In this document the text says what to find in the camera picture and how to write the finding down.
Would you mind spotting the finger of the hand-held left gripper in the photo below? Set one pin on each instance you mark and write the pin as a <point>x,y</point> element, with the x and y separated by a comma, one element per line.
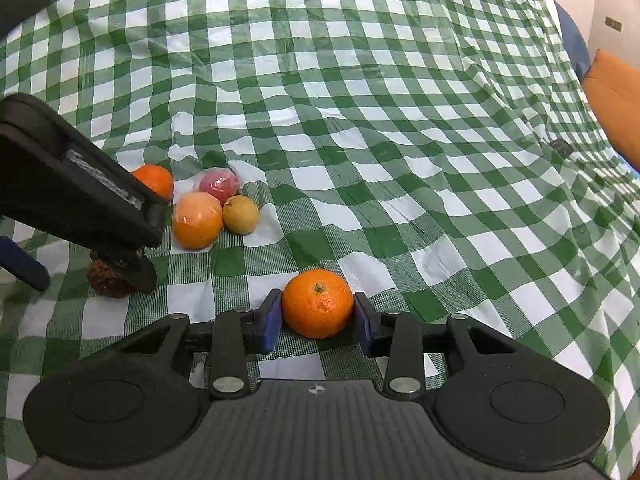
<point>140,272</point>
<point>22,262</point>

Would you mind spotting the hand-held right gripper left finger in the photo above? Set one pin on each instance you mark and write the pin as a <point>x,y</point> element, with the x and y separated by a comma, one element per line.
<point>271,325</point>

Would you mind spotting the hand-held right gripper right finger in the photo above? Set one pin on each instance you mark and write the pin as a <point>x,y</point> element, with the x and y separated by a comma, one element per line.
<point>362,332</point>

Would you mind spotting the dried red date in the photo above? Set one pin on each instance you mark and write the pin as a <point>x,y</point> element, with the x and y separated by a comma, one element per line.
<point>105,282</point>

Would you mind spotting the bare orange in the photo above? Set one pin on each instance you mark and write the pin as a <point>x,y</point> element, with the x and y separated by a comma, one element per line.
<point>317,305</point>
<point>157,180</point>

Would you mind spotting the plastic-wrapped orange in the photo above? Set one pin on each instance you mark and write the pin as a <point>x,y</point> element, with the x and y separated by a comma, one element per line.
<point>196,222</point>

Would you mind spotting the yellow round fruit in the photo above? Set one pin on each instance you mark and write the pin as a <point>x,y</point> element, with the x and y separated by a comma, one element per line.
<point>241,215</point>

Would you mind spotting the plastic-wrapped red fruit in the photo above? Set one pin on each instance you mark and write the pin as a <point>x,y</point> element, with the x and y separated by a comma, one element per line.
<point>218,185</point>

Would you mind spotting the green white checked tablecloth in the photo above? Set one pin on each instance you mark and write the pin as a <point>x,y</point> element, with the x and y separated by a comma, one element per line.
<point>400,110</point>

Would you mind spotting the small dark tag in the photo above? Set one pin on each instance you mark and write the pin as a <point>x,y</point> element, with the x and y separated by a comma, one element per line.
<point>560,148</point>

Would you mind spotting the orange pillow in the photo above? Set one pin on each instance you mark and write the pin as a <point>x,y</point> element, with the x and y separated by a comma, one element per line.
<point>617,105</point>

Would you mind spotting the blue cushion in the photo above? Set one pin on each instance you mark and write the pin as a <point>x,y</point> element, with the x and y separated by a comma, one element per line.
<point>572,45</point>

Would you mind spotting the wall switch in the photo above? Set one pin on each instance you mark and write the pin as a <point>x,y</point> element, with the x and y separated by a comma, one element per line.
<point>613,23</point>

